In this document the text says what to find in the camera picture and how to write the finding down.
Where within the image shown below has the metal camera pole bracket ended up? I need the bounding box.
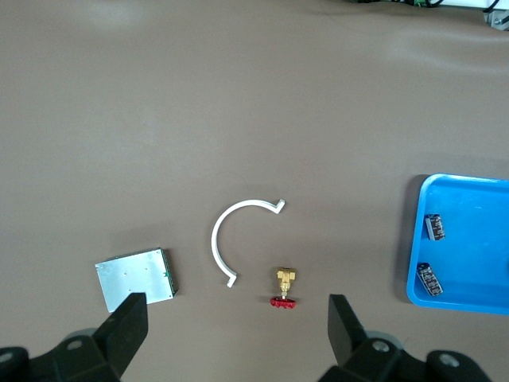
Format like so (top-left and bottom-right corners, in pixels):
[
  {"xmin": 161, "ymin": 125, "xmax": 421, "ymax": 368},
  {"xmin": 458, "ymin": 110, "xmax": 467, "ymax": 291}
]
[{"xmin": 482, "ymin": 0, "xmax": 509, "ymax": 29}]

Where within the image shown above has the dark brown electrolytic capacitor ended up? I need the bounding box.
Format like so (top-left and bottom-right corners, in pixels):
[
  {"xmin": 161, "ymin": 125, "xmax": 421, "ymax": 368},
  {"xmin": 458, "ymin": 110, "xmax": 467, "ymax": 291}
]
[
  {"xmin": 423, "ymin": 212, "xmax": 447, "ymax": 242},
  {"xmin": 415, "ymin": 261, "xmax": 444, "ymax": 298}
]

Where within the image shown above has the brass valve red handle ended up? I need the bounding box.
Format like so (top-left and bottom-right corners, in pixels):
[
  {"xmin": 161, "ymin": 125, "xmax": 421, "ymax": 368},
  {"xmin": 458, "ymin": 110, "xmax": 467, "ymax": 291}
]
[{"xmin": 268, "ymin": 267, "xmax": 298, "ymax": 312}]

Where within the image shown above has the silver metal box module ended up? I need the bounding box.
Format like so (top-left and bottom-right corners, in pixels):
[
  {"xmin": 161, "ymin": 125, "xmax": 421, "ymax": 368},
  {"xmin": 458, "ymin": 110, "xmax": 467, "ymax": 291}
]
[{"xmin": 94, "ymin": 247, "xmax": 180, "ymax": 313}]

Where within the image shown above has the white curved pipe clamp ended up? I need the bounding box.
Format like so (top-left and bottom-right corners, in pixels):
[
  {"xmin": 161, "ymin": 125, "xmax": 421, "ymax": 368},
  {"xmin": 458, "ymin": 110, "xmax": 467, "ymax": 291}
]
[{"xmin": 210, "ymin": 197, "xmax": 286, "ymax": 288}]

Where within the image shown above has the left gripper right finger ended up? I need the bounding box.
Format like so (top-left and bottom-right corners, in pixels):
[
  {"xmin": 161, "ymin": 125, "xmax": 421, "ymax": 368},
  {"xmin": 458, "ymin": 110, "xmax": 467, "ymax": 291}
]
[{"xmin": 317, "ymin": 294, "xmax": 422, "ymax": 382}]

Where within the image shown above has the blue plastic tray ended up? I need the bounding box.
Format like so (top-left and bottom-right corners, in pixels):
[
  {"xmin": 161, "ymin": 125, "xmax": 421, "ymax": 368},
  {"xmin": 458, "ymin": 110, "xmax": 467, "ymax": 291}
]
[{"xmin": 405, "ymin": 172, "xmax": 509, "ymax": 316}]

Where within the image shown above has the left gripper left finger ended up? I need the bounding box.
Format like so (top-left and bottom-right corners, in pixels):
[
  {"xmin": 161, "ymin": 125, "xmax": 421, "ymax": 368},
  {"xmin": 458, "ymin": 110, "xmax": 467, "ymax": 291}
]
[{"xmin": 39, "ymin": 293, "xmax": 149, "ymax": 382}]

